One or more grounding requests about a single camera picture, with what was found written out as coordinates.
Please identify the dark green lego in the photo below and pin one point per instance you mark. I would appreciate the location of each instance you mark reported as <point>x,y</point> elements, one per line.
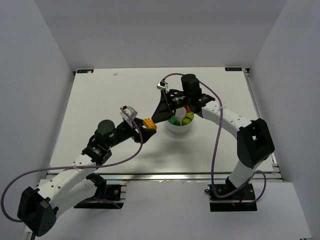
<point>173,121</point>

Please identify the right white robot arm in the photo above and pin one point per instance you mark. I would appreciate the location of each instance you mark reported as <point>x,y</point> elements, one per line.
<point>254,143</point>

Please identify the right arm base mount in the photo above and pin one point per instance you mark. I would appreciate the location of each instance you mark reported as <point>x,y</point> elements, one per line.
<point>238,202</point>

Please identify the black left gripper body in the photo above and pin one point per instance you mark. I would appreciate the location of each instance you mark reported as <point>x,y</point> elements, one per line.
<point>136,132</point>

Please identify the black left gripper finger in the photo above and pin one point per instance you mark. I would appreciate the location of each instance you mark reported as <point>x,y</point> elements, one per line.
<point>145,134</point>
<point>138,122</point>

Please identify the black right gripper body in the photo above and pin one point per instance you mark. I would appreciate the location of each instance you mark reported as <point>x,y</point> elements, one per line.
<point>168,104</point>

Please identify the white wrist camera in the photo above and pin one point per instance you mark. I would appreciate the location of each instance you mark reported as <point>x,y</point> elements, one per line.
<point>128,114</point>
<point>162,85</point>

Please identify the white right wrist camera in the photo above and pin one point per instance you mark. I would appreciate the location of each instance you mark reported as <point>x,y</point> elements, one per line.
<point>162,85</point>

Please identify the blue label sticker right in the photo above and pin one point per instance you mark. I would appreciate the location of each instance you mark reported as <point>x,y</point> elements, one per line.
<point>233,69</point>

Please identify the blue label sticker left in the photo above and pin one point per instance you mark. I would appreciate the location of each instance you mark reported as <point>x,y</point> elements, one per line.
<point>85,71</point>

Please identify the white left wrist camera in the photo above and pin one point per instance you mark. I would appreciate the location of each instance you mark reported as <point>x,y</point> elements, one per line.
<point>128,114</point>

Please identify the red rectangular lego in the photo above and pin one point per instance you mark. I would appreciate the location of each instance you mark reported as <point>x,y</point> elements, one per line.
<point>187,109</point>

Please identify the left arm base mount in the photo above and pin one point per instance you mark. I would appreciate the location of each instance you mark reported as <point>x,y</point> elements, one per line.
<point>110,195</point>

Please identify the aluminium table front rail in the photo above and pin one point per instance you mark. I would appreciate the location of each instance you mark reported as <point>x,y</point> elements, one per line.
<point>271,176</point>

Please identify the lime green lego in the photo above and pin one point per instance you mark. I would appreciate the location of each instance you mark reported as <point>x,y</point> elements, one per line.
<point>185,121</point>
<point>190,115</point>

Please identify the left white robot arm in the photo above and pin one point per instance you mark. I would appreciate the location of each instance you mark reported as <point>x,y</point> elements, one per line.
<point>40,208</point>

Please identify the blue label sticker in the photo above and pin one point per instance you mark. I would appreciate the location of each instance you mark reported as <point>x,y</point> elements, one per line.
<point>85,71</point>
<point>233,69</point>

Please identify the orange yellow lego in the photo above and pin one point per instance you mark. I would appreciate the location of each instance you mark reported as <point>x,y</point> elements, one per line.
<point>149,124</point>

